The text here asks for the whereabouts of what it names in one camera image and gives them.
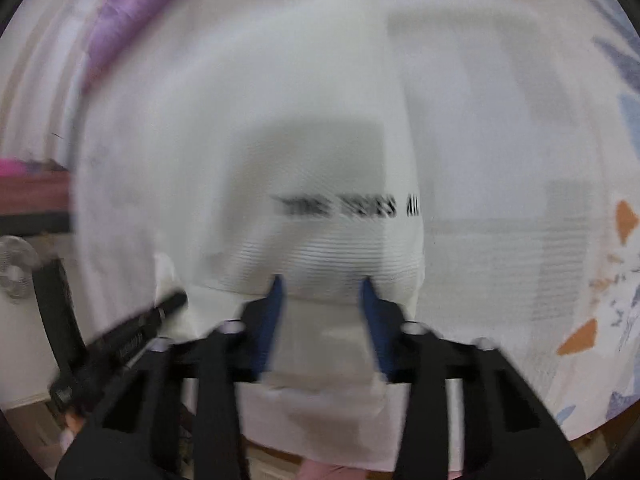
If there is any white standing fan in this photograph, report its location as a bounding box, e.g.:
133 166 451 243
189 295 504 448
0 236 40 304

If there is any red and black hanging towel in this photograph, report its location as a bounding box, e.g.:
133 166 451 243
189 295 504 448
0 158 72 237

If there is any person's left hand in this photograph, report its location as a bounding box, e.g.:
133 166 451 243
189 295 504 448
61 408 86 452

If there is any floral patterned bed sheet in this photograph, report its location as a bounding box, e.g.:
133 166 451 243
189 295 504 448
1 0 639 439

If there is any purple floral quilt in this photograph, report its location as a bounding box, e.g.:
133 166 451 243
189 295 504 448
82 0 172 92

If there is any white snap-button jacket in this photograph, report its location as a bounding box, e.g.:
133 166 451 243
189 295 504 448
75 0 424 470

